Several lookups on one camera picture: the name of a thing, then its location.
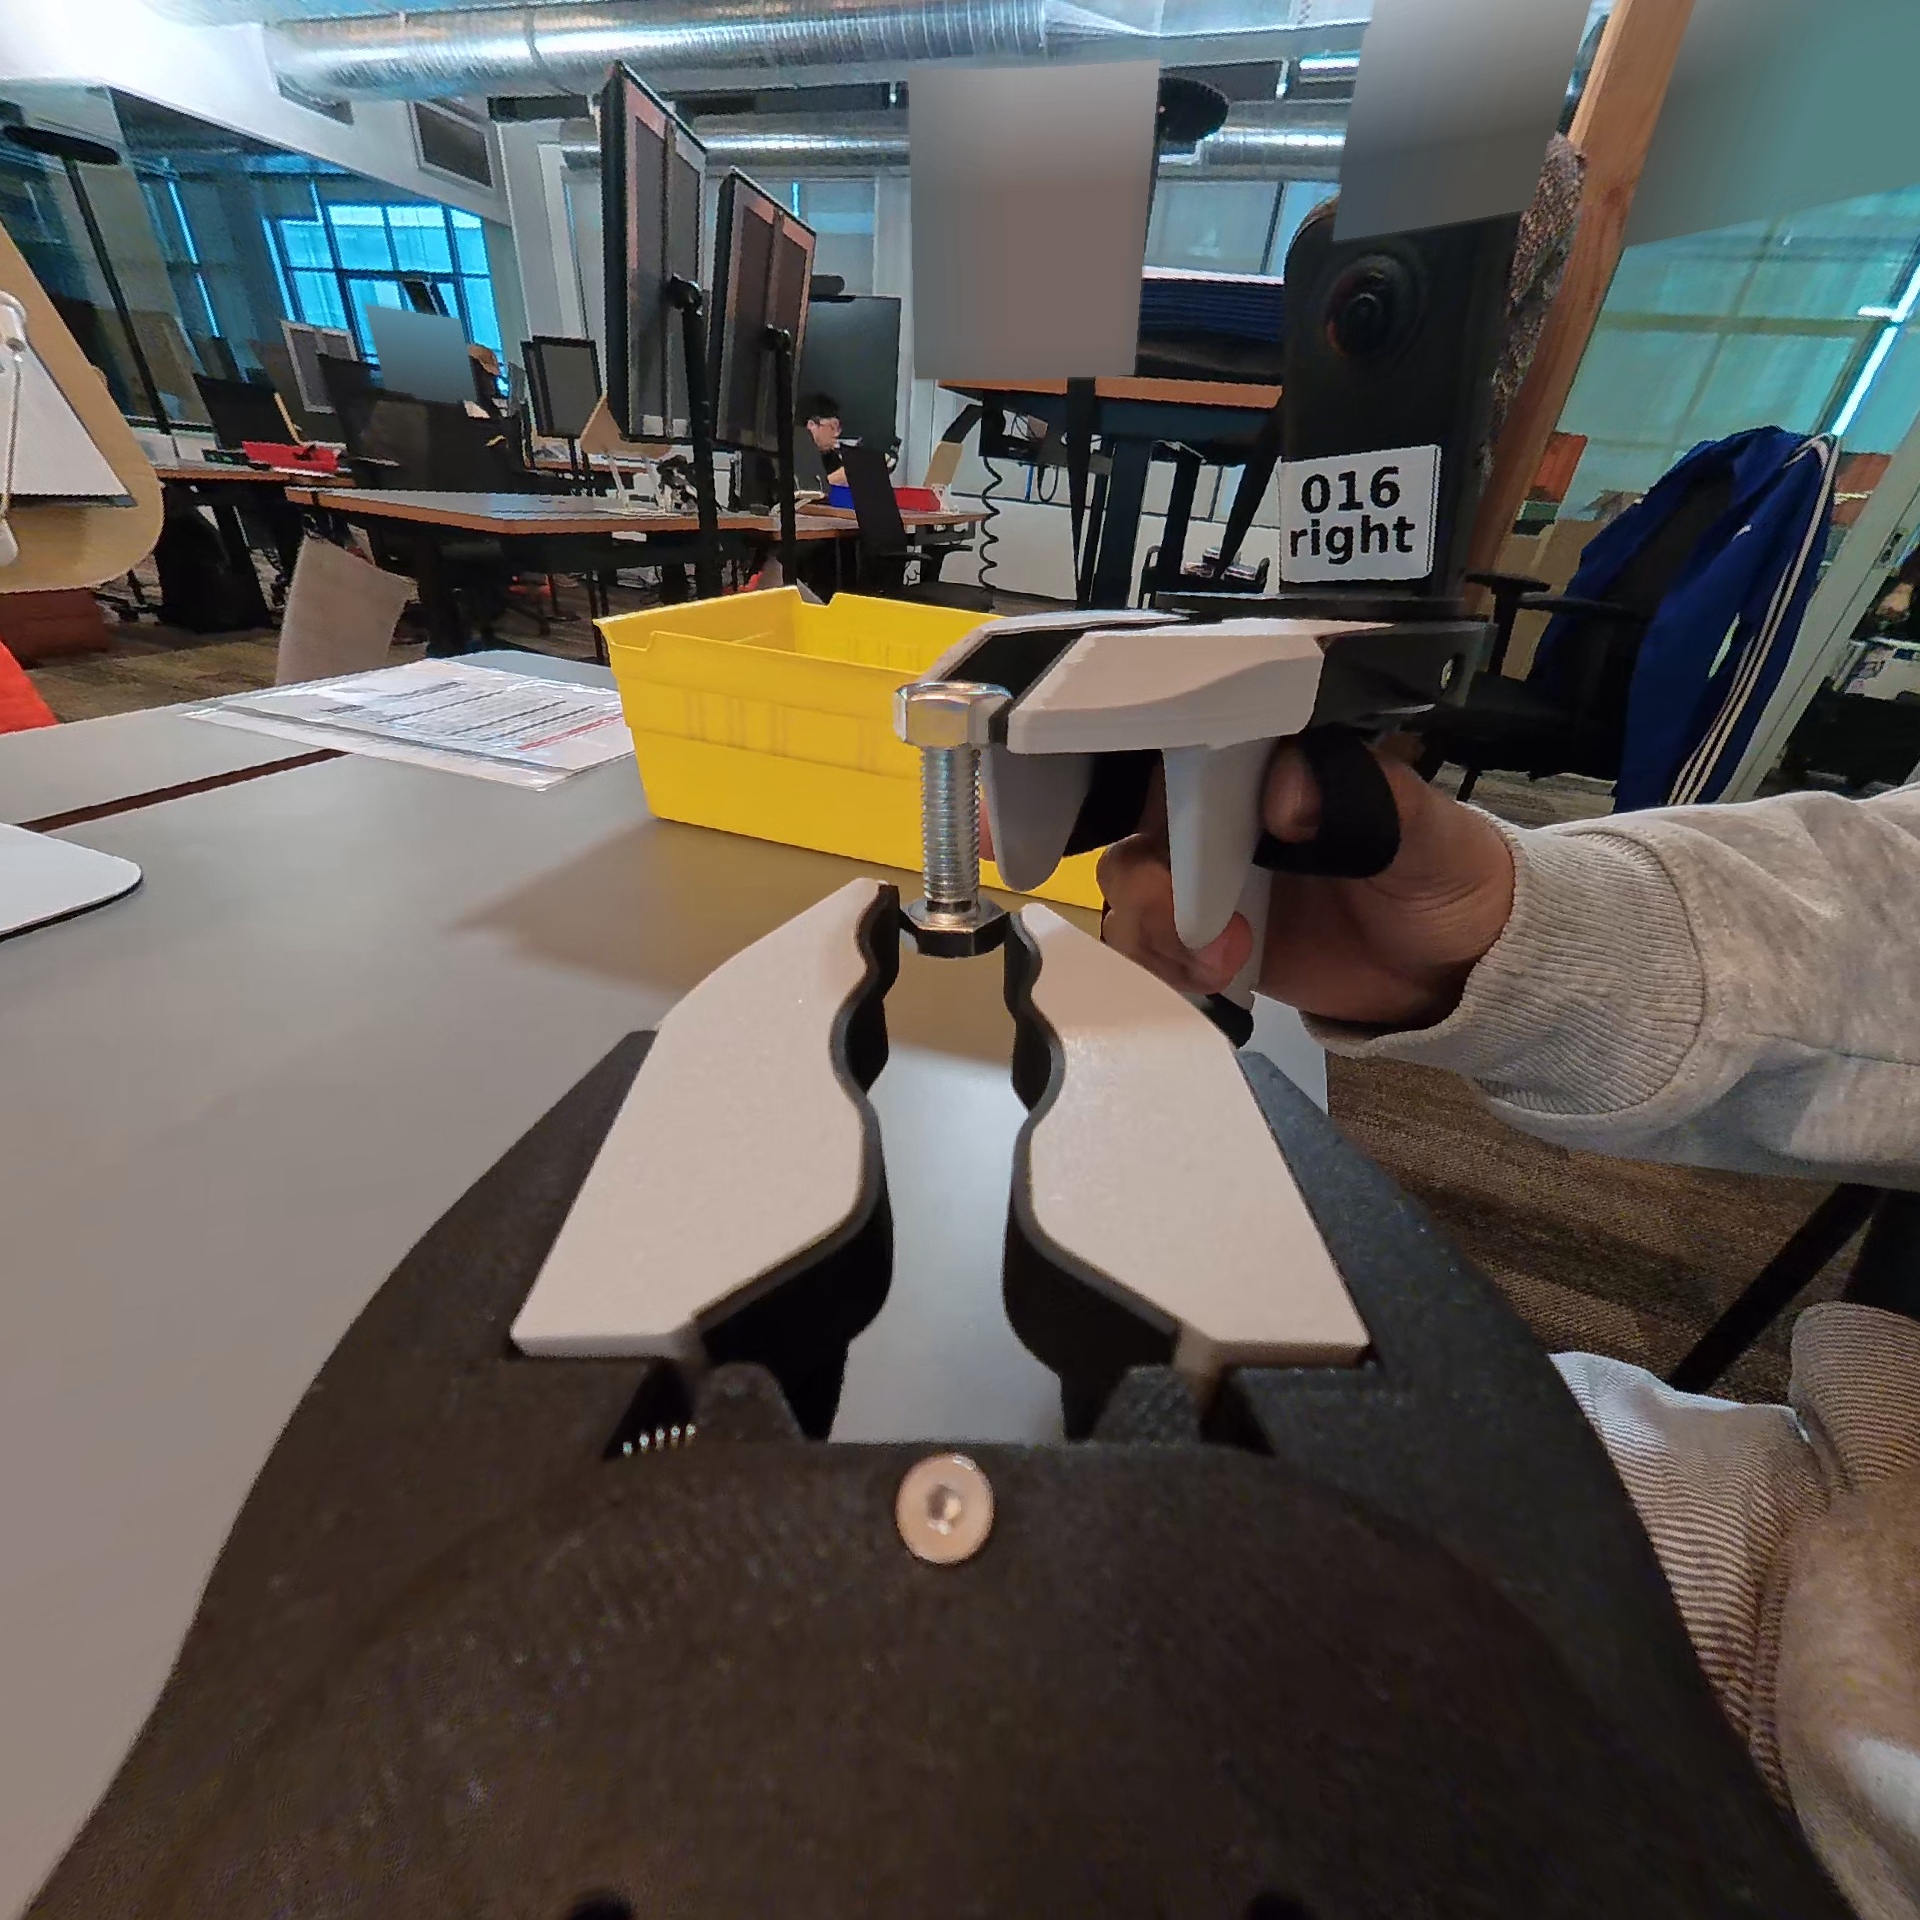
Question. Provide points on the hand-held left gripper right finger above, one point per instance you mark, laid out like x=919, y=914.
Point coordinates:
x=1171, y=1170

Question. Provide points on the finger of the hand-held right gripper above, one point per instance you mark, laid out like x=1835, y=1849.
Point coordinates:
x=1171, y=698
x=1080, y=628

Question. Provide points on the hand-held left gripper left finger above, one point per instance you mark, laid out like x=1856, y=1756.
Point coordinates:
x=705, y=1154

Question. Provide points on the silver hex nut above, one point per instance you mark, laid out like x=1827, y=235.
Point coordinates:
x=956, y=714

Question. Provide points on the silver hex bolt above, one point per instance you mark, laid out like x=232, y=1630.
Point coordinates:
x=951, y=826

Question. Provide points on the yellow plastic bin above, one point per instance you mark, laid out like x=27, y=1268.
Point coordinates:
x=751, y=750

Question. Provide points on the person's right forearm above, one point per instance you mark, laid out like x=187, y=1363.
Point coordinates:
x=1681, y=960

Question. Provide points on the wooden standing desk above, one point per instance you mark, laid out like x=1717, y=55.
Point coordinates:
x=1201, y=394

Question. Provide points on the grey desk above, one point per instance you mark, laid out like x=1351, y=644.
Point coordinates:
x=300, y=1050

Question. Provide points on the person's right hand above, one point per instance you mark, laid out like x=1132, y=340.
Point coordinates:
x=1394, y=944

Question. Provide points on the stack of blue mats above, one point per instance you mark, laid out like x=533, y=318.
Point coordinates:
x=1213, y=322

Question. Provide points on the red plastic bin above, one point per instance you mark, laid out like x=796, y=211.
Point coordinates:
x=284, y=452
x=917, y=499

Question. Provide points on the black office chair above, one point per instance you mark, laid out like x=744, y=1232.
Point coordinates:
x=1515, y=705
x=879, y=511

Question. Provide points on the black flat monitor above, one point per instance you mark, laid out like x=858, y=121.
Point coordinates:
x=861, y=359

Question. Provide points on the blue striped jacket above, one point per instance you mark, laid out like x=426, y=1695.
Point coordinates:
x=1681, y=600

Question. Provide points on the wooden pillar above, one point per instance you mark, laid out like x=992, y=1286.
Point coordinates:
x=1634, y=90

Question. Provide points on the tall monitor on black pole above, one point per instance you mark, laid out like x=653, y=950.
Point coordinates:
x=756, y=315
x=644, y=255

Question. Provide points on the laminated instruction sheet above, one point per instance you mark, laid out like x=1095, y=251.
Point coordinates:
x=420, y=714

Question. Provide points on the long wooden-edged table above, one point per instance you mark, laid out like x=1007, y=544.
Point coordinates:
x=524, y=511

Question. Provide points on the small framed monitor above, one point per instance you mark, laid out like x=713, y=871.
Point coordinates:
x=319, y=369
x=563, y=390

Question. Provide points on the grey fabric panel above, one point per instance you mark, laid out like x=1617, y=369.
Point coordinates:
x=345, y=615

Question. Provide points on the white stand base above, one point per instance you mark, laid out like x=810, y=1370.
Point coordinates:
x=60, y=886

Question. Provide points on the red floor cushion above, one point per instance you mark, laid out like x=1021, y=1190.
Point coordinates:
x=53, y=628

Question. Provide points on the instruction sheet on stand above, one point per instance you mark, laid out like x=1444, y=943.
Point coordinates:
x=129, y=539

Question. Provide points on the printed instruction page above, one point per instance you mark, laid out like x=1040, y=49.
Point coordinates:
x=60, y=434

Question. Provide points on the silver ventilation duct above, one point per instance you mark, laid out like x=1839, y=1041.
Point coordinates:
x=599, y=36

